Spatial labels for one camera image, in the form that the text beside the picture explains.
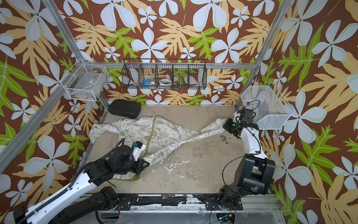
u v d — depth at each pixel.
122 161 0.56
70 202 0.46
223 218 0.75
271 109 0.80
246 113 0.68
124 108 1.15
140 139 0.93
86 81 0.86
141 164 0.62
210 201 0.74
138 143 0.66
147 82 0.95
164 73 0.98
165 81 0.99
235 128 0.64
